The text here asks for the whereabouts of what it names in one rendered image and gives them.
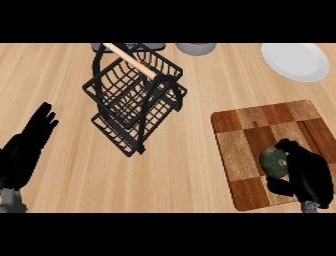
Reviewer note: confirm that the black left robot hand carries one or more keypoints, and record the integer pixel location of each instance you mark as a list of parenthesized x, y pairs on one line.
[(21, 156)]

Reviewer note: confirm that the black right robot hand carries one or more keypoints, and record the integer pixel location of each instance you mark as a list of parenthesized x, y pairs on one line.
[(308, 173)]

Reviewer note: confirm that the dark green squash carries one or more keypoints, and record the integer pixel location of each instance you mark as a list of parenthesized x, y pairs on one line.
[(273, 162)]

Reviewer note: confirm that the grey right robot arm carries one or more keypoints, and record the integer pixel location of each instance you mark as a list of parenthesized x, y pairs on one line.
[(310, 206)]

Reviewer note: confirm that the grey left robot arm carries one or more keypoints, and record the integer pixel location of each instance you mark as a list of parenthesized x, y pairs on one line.
[(6, 201)]

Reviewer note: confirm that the checkered wooden cutting board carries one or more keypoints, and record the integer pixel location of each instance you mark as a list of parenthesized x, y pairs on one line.
[(279, 150)]

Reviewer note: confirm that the white plate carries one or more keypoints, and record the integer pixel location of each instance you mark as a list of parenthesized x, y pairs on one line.
[(295, 61)]

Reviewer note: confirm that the grey bowl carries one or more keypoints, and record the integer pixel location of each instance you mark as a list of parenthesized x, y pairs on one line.
[(195, 48)]

